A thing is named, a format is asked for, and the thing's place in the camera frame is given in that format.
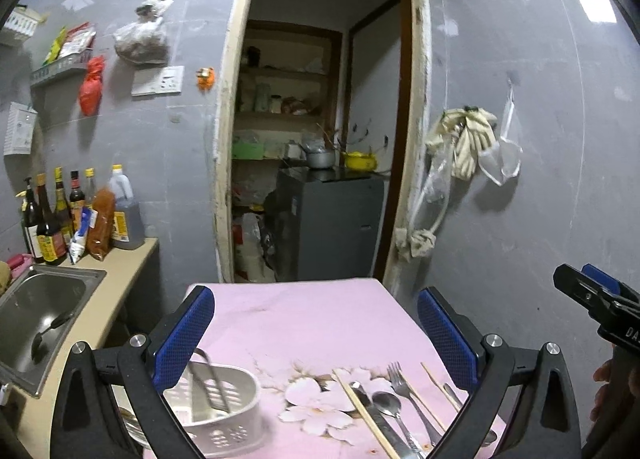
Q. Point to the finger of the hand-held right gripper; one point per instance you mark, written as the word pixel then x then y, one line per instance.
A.
pixel 580 286
pixel 605 278

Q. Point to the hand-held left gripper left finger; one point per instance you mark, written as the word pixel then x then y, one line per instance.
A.
pixel 184 334

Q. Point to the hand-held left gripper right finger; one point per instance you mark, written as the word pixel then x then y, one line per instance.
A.
pixel 445 339

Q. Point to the wooden chopstick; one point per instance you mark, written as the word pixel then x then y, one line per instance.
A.
pixel 361 410
pixel 422 401
pixel 437 381

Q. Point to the metal spoon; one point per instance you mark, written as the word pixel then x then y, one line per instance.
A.
pixel 387 404
pixel 132 428
pixel 452 396

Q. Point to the metal fork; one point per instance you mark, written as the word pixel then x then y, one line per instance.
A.
pixel 397 381

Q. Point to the white plastic utensil basket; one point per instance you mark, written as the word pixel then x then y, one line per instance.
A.
pixel 240 419

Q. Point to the metal table knife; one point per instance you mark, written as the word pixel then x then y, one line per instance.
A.
pixel 381 423

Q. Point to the person's right hand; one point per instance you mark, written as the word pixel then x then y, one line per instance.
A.
pixel 602 381

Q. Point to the metal slotted spatula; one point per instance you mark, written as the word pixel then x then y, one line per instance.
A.
pixel 220 396

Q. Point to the beige kitchen counter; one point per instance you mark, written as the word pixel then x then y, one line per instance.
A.
pixel 117 279

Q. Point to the knotted cream rag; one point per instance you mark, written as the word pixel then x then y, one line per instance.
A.
pixel 415 241

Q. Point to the white plastic bag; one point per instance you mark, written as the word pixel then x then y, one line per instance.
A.
pixel 252 249

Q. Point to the large oil jug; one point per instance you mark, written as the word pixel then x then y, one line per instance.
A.
pixel 127 224

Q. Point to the pink floral tablecloth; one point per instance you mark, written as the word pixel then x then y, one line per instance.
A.
pixel 320 319

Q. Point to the red-brown spice packet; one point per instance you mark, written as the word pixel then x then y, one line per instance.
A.
pixel 101 224

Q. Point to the white and blue pouch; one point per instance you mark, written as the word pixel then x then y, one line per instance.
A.
pixel 82 239

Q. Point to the black ladle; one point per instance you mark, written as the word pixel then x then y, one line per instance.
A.
pixel 37 344

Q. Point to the hanging clear plastic bag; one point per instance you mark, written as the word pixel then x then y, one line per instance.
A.
pixel 507 149

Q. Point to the stainless steel sink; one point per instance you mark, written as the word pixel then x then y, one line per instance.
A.
pixel 30 304

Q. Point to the grey refrigerator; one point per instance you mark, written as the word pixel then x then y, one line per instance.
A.
pixel 330 224

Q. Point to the dark sauce bottle yellow label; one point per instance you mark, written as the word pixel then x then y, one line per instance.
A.
pixel 50 239

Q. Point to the clear glass bottle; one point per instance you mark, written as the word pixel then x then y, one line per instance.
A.
pixel 90 189

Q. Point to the dark sauce bottle red label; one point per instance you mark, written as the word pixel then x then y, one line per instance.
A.
pixel 76 199

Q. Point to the dark sauce bottle yellow cap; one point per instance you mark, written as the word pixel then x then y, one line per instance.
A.
pixel 62 209

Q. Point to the pink cloth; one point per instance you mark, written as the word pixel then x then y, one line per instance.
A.
pixel 20 262

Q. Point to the hanging cream work gloves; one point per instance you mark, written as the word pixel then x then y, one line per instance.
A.
pixel 467 144

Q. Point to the dark pump sauce bottle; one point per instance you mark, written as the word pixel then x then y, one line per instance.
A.
pixel 30 229

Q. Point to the green box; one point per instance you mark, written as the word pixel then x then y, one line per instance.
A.
pixel 247 149

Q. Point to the yellow bowl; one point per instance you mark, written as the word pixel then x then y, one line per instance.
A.
pixel 360 161

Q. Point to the metal pot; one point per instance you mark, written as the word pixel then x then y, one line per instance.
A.
pixel 319 159

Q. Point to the wooden shelf unit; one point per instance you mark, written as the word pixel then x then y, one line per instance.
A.
pixel 285 116

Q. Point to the red plastic bag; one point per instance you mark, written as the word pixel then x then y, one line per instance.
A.
pixel 91 89

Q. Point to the clear bag of dried goods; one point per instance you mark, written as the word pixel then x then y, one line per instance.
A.
pixel 140 41

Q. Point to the red and white packet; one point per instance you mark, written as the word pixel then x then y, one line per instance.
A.
pixel 79 41

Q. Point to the yellow-green packet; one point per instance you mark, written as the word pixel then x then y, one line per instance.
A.
pixel 55 46

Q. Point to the door frame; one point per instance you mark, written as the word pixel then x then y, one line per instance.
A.
pixel 223 139

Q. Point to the white wall socket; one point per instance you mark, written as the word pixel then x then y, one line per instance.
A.
pixel 159 80

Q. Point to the orange wall hook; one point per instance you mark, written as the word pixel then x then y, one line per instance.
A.
pixel 205 78

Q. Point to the white wall box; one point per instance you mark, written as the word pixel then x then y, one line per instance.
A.
pixel 20 129

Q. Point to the metal wall rack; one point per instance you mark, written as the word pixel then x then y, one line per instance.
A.
pixel 55 71

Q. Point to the white wall basket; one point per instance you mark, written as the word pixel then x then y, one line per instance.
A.
pixel 22 21

